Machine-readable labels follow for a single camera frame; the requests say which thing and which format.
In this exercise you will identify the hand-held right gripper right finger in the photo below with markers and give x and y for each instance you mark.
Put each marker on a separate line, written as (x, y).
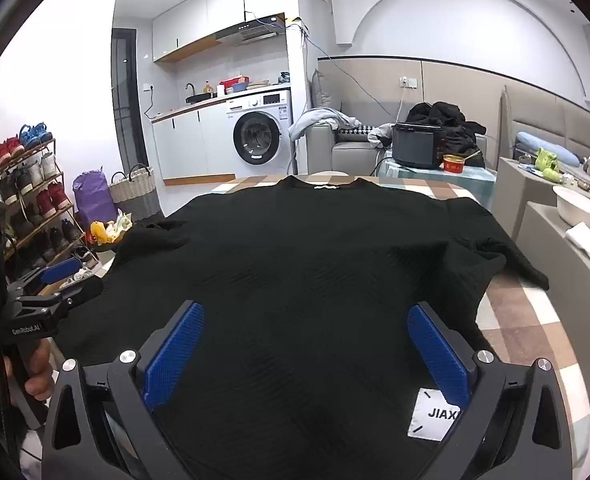
(437, 355)

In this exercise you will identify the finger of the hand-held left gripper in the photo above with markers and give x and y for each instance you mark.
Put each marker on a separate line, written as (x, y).
(60, 272)
(77, 292)

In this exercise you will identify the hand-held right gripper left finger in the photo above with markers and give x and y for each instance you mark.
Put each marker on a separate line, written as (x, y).
(175, 355)

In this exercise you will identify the black knit sweater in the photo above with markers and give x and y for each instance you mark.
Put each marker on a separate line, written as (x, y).
(300, 260)

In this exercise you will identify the pile of black clothes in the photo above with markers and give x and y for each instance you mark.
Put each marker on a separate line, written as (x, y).
(450, 120)

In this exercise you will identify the person's left hand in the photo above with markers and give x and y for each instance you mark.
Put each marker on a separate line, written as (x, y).
(40, 377)

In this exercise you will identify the yellow soft item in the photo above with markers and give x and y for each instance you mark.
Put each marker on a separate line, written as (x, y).
(106, 230)

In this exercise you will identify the purple bag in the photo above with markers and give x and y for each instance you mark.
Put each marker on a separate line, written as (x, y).
(94, 200)

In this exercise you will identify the plaid tablecloth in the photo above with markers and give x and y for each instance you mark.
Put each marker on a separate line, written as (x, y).
(520, 320)

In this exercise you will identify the woven basket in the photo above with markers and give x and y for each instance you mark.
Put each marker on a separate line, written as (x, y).
(132, 192)

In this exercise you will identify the grey upholstered ledge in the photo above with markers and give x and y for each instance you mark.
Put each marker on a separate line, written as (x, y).
(550, 270)

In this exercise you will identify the small table with teal cloth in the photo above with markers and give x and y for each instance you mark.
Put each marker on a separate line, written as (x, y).
(475, 182)

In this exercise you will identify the white kitchen counter cabinet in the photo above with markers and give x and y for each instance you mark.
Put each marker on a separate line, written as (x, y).
(190, 145)

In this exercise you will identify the dark door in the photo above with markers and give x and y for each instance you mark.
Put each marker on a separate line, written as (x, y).
(125, 100)

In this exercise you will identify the white folded cloth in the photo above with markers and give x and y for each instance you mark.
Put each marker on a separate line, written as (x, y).
(585, 240)

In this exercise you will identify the red bowl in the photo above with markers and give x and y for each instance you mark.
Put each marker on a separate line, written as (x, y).
(454, 164)

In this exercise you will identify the white basin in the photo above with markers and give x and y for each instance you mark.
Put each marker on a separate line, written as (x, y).
(577, 205)

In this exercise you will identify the black microwave oven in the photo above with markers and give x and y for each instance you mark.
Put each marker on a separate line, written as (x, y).
(417, 147)

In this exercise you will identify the grey sofa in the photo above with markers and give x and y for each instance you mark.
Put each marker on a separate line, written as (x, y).
(345, 155)

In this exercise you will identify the green toy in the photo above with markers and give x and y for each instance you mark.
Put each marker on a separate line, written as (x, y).
(547, 162)

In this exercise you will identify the kitchen faucet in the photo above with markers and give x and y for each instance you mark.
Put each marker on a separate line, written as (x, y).
(191, 89)

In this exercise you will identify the white washing machine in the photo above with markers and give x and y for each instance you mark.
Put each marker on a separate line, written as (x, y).
(257, 137)

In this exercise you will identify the blue pillow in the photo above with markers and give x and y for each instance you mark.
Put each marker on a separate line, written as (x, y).
(550, 147)

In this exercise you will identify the checkered cushion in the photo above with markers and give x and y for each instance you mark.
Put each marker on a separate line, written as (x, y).
(355, 132)

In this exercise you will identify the red basket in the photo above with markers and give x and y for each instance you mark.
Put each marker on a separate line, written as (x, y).
(232, 85)

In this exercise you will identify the grey garment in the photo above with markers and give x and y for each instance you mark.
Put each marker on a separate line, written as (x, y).
(320, 120)

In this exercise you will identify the range hood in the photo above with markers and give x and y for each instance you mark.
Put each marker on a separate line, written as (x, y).
(252, 30)

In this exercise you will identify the white wall socket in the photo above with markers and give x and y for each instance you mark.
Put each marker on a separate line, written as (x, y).
(408, 81)

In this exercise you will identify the white wall cabinets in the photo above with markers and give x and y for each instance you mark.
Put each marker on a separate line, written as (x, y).
(200, 15)

